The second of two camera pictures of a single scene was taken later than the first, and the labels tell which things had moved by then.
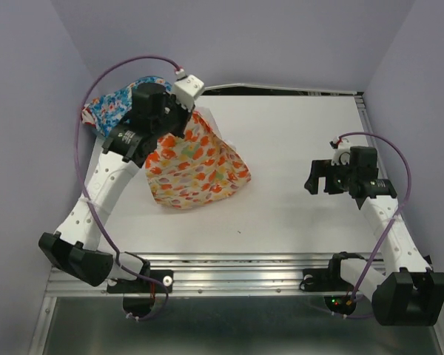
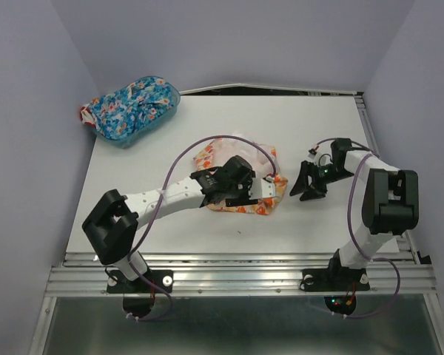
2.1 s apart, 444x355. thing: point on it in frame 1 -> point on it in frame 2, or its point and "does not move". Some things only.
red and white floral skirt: [87, 116] does not move
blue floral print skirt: [109, 109] does not move
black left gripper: [186, 115] -> [243, 199]
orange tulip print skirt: [197, 168] -> [262, 159]
